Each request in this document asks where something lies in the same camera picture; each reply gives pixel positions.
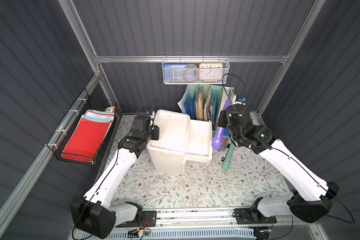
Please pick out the black wire side basket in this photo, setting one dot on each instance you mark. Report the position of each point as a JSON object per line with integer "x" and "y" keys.
{"x": 89, "y": 105}

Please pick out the green file organizer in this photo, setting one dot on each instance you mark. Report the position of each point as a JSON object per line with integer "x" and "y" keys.
{"x": 204, "y": 102}

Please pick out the white drawer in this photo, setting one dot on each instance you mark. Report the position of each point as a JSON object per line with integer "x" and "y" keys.
{"x": 199, "y": 148}

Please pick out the blue lid pencil tube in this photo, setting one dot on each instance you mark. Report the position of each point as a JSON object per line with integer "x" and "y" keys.
{"x": 225, "y": 141}

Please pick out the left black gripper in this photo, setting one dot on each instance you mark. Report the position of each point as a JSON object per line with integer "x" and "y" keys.
{"x": 154, "y": 132}

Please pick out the grey tape roll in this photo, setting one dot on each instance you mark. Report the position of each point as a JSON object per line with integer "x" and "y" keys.
{"x": 191, "y": 73}

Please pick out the yellow alarm clock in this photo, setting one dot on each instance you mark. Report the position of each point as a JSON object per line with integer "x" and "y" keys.
{"x": 211, "y": 72}

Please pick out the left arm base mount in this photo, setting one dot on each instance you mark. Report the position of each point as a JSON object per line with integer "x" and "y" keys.
{"x": 143, "y": 219}

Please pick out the purple microphone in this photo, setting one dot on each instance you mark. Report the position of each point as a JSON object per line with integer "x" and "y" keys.
{"x": 218, "y": 138}

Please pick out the red paper folder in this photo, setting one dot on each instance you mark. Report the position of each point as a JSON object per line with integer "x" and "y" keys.
{"x": 86, "y": 139}

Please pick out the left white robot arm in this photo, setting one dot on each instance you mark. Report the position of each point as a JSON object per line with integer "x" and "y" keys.
{"x": 91, "y": 213}

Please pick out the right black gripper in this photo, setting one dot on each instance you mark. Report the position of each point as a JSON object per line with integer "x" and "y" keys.
{"x": 225, "y": 119}

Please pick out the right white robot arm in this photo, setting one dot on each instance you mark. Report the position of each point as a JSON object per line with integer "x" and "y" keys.
{"x": 311, "y": 199}

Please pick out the black marker pen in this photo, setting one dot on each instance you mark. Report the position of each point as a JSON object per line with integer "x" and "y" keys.
{"x": 225, "y": 153}

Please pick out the blue box in basket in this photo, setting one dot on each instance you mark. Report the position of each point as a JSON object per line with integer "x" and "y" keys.
{"x": 173, "y": 73}

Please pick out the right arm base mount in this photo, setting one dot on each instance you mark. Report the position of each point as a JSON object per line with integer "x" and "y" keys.
{"x": 251, "y": 215}

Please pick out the white drawer cabinet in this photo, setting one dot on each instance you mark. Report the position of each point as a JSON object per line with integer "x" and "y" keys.
{"x": 168, "y": 152}

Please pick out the white wire wall basket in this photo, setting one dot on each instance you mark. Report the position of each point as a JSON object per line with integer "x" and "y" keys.
{"x": 197, "y": 61}

